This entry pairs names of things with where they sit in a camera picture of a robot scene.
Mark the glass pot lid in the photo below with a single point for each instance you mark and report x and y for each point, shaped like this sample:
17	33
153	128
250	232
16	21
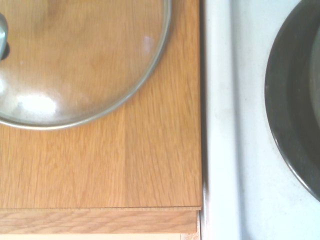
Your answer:
82	75

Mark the white electric stove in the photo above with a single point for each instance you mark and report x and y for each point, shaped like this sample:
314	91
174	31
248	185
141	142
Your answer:
240	150

